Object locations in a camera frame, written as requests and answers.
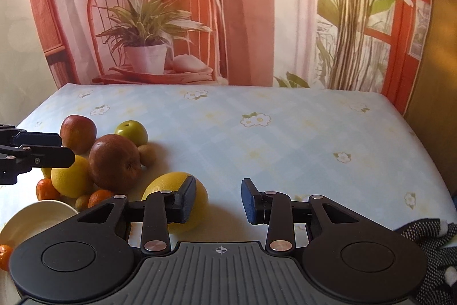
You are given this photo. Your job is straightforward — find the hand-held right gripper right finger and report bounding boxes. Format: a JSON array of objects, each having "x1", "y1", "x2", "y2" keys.
[{"x1": 241, "y1": 178, "x2": 361, "y2": 253}]

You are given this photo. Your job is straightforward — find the orange tangerine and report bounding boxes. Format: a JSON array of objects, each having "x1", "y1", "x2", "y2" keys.
[
  {"x1": 36, "y1": 178, "x2": 62, "y2": 201},
  {"x1": 0, "y1": 244, "x2": 13, "y2": 272},
  {"x1": 88, "y1": 189, "x2": 115, "y2": 209}
]

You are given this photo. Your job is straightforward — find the red apple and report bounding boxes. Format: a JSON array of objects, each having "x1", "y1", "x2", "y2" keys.
[{"x1": 59, "y1": 115, "x2": 98, "y2": 155}]

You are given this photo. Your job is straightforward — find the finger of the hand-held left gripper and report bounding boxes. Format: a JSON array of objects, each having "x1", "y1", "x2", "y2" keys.
[
  {"x1": 0, "y1": 144, "x2": 75, "y2": 184},
  {"x1": 0, "y1": 124, "x2": 62, "y2": 148}
]

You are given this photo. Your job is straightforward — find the dark dotted cloth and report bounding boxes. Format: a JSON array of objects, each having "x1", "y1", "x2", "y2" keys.
[{"x1": 393, "y1": 217, "x2": 457, "y2": 305}]

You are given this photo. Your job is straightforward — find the large yellow grapefruit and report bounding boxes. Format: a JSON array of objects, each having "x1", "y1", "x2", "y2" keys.
[{"x1": 142, "y1": 172, "x2": 209, "y2": 230}]

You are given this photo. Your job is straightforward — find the cream white plate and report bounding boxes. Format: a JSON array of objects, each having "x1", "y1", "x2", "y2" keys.
[{"x1": 0, "y1": 201, "x2": 81, "y2": 291}]

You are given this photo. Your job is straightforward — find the brown kiwi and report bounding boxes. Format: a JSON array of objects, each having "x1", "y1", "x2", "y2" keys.
[{"x1": 139, "y1": 143, "x2": 158, "y2": 166}]

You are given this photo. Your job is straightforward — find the brown wooden panel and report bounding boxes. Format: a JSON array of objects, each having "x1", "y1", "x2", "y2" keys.
[{"x1": 403, "y1": 0, "x2": 457, "y2": 191}]

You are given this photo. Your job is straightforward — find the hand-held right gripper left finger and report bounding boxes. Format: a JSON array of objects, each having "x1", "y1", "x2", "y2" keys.
[{"x1": 77, "y1": 175, "x2": 198, "y2": 256}]

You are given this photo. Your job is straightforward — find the yellow lemon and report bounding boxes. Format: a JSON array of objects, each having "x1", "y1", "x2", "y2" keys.
[{"x1": 51, "y1": 155, "x2": 94, "y2": 198}]

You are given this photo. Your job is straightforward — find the green apple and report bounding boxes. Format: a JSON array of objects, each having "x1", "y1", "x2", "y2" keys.
[{"x1": 115, "y1": 121, "x2": 148, "y2": 145}]

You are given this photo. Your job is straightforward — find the small yellow kumquat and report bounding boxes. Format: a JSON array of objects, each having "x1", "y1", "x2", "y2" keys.
[{"x1": 75, "y1": 194, "x2": 91, "y2": 212}]

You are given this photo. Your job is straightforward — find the printed room backdrop cloth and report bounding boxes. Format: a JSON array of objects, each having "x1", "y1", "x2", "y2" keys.
[{"x1": 21, "y1": 0, "x2": 434, "y2": 113}]

